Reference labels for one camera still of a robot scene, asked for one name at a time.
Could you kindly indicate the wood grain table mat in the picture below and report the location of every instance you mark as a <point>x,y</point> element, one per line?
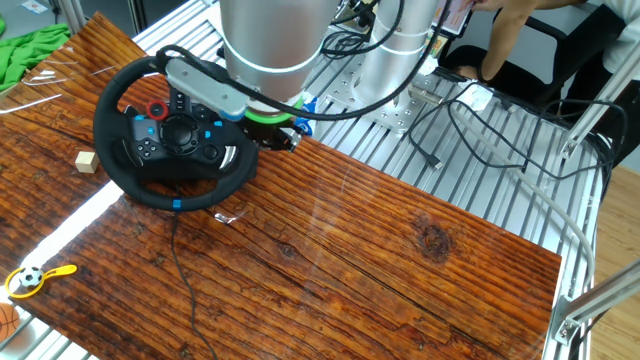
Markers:
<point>325,250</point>

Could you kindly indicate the bare person hand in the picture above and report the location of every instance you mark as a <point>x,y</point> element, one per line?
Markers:
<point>489,5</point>
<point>471,73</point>

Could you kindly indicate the crumpled white tissue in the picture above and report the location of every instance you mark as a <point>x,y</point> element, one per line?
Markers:
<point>429,64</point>

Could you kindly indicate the colourful card box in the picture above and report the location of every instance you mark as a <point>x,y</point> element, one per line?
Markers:
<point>440,47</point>

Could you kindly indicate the white power adapter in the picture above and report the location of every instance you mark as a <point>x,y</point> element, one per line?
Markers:
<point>477,97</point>

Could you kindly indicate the tablet with pink screen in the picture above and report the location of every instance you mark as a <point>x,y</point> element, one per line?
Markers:
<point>452,17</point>

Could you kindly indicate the small wooden cube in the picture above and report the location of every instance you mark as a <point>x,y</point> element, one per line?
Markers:
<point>86,162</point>

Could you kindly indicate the black steering wheel controller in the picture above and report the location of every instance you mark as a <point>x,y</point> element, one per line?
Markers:
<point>175,173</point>

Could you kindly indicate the person in white shirt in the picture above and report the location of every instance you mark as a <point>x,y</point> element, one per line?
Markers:
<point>625,30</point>

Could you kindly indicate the bare person forearm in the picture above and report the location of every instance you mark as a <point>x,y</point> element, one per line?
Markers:
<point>545,4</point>

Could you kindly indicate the small white card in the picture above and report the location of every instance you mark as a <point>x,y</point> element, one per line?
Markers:
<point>34,6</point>

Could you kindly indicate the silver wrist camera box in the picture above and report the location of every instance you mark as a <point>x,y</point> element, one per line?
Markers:
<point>200,85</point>

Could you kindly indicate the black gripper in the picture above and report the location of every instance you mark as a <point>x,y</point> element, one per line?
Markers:
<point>262,134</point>

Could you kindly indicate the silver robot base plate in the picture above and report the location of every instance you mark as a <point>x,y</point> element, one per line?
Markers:
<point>395,117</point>

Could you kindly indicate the bare forearm with wristband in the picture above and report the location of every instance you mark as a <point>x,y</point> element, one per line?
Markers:
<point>500,45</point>

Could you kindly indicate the blue tissue pack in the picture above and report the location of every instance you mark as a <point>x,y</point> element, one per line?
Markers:
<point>306,117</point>

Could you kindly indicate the aluminium frame post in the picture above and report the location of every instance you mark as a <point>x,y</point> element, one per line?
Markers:
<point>610,290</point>
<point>595,106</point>
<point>72,15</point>

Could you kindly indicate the black office chair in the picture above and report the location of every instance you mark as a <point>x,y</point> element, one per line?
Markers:
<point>520,75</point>

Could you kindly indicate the green cloth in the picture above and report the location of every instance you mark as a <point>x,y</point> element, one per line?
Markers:
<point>30,50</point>

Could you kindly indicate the black racing steering wheel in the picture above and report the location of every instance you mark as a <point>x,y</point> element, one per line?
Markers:
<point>177,135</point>

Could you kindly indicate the orange mini basketball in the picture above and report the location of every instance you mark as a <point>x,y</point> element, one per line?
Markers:
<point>7,322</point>

